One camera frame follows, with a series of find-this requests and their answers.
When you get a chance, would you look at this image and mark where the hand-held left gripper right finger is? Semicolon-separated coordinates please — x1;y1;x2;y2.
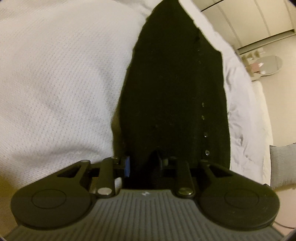
148;149;232;198

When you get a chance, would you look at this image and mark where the oval mirror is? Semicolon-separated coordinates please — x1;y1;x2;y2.
251;55;283;76

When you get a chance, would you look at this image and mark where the black cardigan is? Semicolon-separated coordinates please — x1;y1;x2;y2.
111;0;232;189

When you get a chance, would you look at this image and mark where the beige desk organizer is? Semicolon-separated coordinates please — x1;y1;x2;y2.
242;51;263;67

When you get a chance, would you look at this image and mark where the white bed duvet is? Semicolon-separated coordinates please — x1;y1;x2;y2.
0;0;274;190

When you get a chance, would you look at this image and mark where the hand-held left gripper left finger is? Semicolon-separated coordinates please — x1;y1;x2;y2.
57;156;130;198

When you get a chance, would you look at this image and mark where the cream wardrobe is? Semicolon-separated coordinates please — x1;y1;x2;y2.
192;0;296;50

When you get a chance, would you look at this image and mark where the grey ribbed cushion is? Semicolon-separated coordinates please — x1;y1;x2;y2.
269;143;296;191

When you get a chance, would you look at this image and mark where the black cable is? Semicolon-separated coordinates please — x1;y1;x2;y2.
274;221;294;230

